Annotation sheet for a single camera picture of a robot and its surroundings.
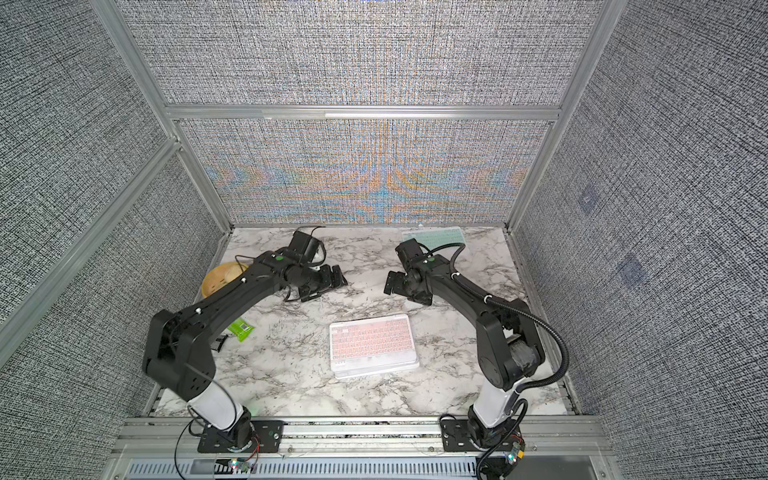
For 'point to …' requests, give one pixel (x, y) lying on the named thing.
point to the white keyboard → (360, 363)
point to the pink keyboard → (373, 345)
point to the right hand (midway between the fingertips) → (400, 285)
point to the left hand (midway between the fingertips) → (342, 285)
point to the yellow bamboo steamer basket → (219, 276)
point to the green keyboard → (435, 237)
